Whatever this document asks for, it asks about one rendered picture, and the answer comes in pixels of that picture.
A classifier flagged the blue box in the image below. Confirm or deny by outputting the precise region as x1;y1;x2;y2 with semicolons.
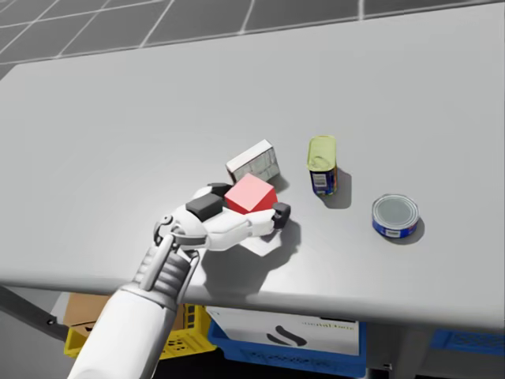
207;315;368;379

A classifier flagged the white box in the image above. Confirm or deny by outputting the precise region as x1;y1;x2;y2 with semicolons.
204;306;361;357

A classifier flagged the brown box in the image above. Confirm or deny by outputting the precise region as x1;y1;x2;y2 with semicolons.
62;292;187;329

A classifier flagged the white and grey carton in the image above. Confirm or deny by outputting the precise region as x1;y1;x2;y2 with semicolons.
225;138;282;186

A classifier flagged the blue flat can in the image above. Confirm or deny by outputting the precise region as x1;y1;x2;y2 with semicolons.
371;193;421;241

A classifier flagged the yellow box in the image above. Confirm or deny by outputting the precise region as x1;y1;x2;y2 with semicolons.
63;302;219;361

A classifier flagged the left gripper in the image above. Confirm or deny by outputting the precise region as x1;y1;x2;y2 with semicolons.
172;182;293;252

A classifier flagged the pink cube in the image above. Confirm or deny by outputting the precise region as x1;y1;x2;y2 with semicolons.
223;173;278;216

